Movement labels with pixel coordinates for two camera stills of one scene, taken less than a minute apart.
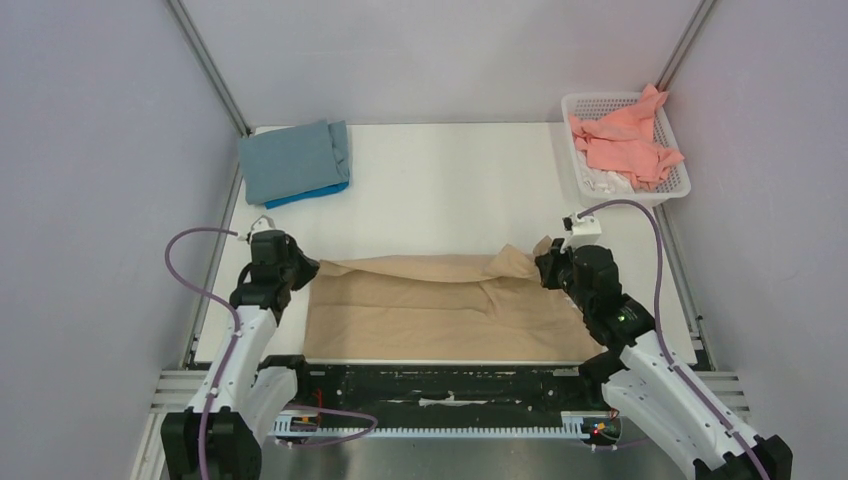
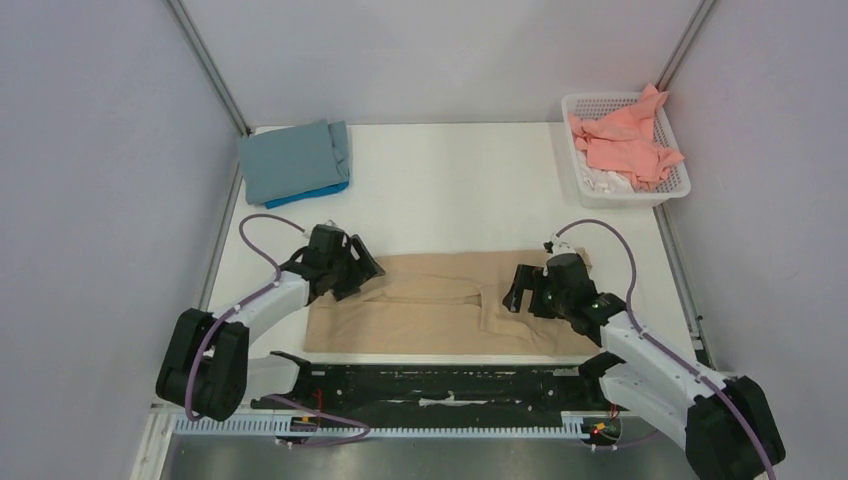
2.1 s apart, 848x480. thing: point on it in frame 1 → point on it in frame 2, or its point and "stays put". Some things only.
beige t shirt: (487, 306) stays put
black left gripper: (309, 267) → (362, 270)
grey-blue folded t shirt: (295, 160) stays put
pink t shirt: (621, 140) stays put
